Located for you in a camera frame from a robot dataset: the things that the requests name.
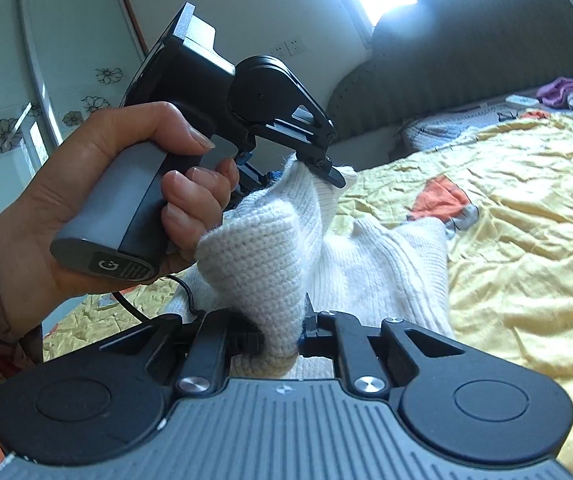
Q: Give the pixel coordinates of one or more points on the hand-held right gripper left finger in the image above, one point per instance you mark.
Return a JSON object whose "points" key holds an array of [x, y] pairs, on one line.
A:
{"points": [[246, 342]]}

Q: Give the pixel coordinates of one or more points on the grey patterned pillow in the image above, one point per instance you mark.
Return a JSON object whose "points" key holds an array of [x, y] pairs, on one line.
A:
{"points": [[446, 127]]}

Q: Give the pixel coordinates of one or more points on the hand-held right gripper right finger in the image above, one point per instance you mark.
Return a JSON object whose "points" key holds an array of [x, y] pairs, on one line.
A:
{"points": [[311, 334]]}

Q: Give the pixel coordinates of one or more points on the dark padded headboard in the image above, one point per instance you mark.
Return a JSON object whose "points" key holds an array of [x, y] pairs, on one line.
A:
{"points": [[491, 45]]}

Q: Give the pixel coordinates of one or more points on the person's left hand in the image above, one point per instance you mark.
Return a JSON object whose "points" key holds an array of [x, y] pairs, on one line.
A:
{"points": [[51, 195]]}

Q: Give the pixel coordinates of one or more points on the yellow patterned quilt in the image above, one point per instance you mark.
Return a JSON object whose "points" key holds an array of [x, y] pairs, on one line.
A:
{"points": [[516, 235]]}

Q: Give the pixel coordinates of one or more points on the purple cloth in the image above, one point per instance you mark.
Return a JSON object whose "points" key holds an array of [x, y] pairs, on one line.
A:
{"points": [[561, 91]]}

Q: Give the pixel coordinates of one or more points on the glass sliding wardrobe doors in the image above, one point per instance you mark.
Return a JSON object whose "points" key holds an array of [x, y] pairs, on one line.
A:
{"points": [[41, 85]]}

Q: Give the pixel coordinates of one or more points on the white remote control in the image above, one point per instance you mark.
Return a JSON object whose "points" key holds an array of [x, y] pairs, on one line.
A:
{"points": [[524, 101]]}

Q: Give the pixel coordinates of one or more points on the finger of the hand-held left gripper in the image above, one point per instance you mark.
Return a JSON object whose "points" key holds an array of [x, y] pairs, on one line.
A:
{"points": [[324, 160], [256, 170]]}

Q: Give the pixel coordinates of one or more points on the white knit sweater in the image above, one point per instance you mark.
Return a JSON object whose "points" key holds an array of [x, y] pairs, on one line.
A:
{"points": [[276, 250]]}

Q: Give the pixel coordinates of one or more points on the white wall socket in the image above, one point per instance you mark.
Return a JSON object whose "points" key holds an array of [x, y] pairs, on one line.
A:
{"points": [[291, 48]]}

